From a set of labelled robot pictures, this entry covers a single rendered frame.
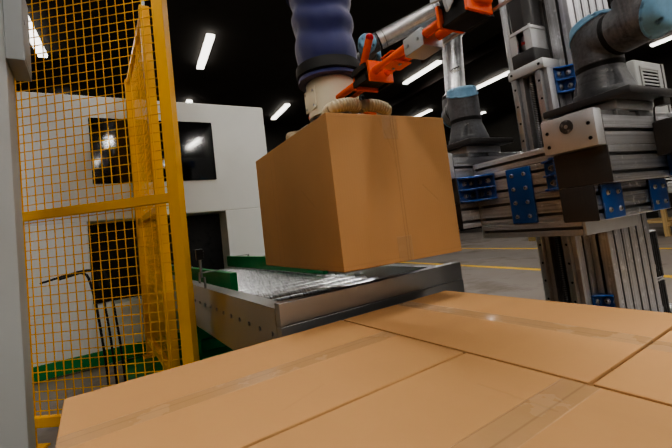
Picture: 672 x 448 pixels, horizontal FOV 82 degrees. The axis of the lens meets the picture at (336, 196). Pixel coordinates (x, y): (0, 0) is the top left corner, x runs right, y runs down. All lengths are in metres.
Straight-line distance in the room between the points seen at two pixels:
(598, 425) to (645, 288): 1.11
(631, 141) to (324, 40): 0.90
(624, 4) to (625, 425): 0.95
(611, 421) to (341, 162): 0.70
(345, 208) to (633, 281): 1.00
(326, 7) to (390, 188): 0.66
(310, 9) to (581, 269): 1.20
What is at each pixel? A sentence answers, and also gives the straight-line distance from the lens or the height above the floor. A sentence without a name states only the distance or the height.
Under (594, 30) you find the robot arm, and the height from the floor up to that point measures 1.21.
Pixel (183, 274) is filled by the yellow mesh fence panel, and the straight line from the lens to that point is 1.72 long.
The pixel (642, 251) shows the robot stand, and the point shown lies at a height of 0.58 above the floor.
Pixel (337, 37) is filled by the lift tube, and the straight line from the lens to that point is 1.35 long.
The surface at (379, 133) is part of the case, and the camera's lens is 1.05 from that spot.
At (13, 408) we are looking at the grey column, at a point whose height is 0.35.
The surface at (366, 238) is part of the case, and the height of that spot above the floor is 0.75.
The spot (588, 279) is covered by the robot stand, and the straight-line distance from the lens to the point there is 1.50.
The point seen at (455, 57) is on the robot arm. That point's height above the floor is 1.43.
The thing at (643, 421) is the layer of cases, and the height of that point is 0.54.
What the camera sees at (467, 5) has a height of 1.18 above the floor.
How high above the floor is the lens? 0.79
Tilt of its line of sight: 4 degrees up
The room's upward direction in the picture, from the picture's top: 7 degrees counter-clockwise
